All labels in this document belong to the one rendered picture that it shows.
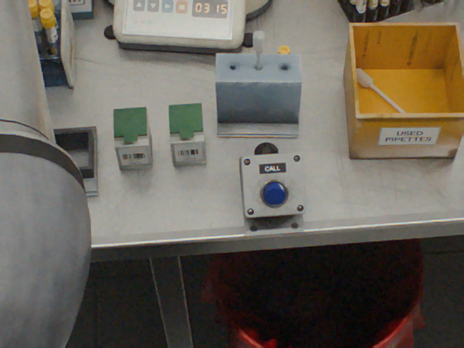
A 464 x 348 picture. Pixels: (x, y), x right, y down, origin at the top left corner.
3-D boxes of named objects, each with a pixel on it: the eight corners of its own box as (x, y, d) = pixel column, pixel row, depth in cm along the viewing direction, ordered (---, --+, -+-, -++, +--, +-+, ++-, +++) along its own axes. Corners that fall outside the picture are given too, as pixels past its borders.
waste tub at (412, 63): (347, 161, 121) (355, 117, 112) (341, 70, 127) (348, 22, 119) (456, 160, 121) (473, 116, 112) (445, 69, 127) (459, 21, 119)
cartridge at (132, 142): (119, 171, 121) (113, 142, 115) (118, 137, 123) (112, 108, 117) (152, 168, 121) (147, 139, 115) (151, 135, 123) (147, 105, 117)
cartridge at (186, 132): (173, 166, 121) (169, 138, 115) (171, 133, 123) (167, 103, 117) (206, 164, 121) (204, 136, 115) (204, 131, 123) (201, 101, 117)
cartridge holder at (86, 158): (53, 199, 119) (47, 185, 116) (54, 134, 123) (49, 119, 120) (98, 195, 119) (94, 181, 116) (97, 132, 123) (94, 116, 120)
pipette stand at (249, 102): (217, 137, 123) (215, 92, 114) (218, 89, 126) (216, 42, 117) (298, 137, 122) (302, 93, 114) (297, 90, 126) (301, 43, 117)
